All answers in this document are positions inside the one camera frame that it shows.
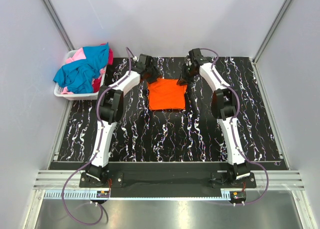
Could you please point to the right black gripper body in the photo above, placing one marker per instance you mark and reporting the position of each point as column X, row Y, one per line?
column 187, row 73

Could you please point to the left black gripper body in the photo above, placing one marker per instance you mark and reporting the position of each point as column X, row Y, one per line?
column 152, row 74

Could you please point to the orange t shirt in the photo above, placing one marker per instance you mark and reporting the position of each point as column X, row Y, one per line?
column 166, row 94

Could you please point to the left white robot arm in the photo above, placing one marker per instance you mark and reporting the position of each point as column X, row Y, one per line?
column 109, row 111

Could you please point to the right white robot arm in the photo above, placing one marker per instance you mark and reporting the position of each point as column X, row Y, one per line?
column 225, row 107

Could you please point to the blue t shirt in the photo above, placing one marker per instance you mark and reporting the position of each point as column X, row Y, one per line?
column 78, row 76

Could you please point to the light pink t shirt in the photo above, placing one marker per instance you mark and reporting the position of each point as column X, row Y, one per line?
column 77, row 55

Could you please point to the white plastic laundry basket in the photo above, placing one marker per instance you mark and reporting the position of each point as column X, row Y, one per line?
column 77, row 96

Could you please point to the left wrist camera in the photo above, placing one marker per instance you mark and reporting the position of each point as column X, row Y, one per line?
column 144, row 60

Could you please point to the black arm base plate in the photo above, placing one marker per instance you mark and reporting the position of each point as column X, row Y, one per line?
column 122, row 179

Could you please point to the aluminium front rail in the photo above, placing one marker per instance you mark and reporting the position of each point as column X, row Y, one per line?
column 277, row 179

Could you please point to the white slotted cable duct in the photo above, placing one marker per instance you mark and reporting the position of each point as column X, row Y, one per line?
column 118, row 194

